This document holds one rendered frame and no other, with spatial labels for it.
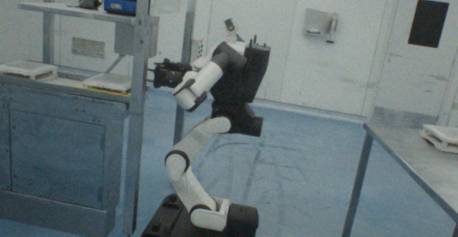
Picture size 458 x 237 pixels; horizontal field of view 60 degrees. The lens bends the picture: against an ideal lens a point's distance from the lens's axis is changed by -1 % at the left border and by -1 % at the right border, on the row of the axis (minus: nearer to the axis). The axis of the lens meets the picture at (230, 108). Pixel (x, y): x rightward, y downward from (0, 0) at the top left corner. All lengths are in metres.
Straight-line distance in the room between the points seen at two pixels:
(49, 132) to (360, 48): 4.42
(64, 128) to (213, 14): 3.86
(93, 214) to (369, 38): 4.43
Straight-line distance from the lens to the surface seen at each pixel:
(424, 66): 6.07
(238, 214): 2.36
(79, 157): 2.46
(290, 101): 5.95
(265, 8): 5.81
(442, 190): 1.82
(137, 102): 2.08
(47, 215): 2.76
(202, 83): 1.78
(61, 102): 2.35
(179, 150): 2.26
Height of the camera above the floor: 1.52
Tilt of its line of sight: 16 degrees down
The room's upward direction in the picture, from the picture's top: 8 degrees clockwise
